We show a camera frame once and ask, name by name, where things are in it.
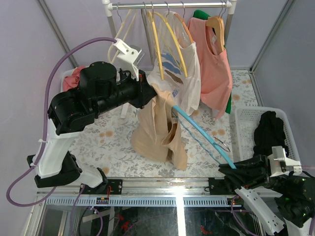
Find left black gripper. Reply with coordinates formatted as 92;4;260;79
94;63;158;114

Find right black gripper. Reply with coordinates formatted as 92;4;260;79
219;152;290;194

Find blue hanger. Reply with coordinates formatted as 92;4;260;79
172;105;236;169

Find beige t shirt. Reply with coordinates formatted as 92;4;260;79
131;84;188;171

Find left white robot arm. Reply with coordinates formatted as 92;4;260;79
34;61;157;194

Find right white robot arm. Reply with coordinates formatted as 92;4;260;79
208;155;315;236

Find white printed t shirt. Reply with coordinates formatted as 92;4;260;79
148;11;201;116

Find yellow hanger right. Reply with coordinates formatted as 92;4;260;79
152;4;188;76

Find yellow hanger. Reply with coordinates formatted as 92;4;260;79
152;4;188;76
146;10;164;81

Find cream plastic hanger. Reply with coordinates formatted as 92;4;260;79
107;9;137;63

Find orange hanger under white shirt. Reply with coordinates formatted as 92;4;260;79
174;13;194;43

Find yellow hanger left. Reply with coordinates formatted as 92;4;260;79
146;10;164;81

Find grey hanger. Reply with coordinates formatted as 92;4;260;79
141;9;154;65

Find wooden hanger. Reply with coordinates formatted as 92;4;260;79
206;7;225;53

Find black garment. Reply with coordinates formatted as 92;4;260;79
253;111;289;157

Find right white basket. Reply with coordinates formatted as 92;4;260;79
235;106;300;161

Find white basket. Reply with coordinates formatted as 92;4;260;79
60;68;82;91
235;106;300;161

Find pink tank top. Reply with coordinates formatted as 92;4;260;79
188;17;233;120

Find dusty pink garment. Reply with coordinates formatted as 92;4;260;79
62;65;87;93

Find left white basket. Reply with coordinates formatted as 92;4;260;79
60;68;82;91

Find white clothes rack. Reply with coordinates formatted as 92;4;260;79
101;0;237;118

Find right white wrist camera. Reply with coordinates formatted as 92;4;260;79
267;146;302;177

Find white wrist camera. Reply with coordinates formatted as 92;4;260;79
113;38;144;82
267;146;302;177

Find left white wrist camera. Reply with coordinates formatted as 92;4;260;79
113;38;144;82

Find metal rail base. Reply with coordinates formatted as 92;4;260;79
36;176;302;207

